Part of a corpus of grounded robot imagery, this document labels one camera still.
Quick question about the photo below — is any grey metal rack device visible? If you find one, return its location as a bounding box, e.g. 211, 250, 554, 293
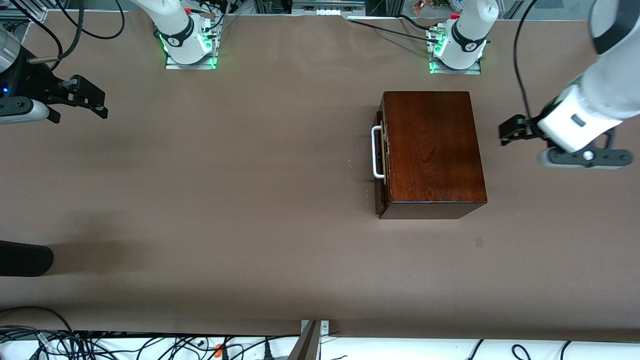
291, 0, 367, 17

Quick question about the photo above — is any dark grey metal post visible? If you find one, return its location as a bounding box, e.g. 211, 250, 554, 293
289, 320, 322, 360

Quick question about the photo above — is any black cable with metal ferrule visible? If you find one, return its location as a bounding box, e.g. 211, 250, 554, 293
28, 0, 86, 65
513, 0, 541, 121

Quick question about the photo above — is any silver bracket plate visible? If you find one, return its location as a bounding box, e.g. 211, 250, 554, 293
300, 320, 331, 337

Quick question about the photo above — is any wooden drawer with white handle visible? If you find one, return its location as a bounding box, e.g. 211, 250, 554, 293
371, 111, 388, 217

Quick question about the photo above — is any dark wooden drawer cabinet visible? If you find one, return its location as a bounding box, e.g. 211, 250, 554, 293
377, 91, 488, 221

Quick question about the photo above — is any brown paper table cover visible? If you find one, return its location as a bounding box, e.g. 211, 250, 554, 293
0, 11, 640, 337

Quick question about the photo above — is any black cylindrical object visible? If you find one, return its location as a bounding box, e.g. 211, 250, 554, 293
0, 240, 54, 277

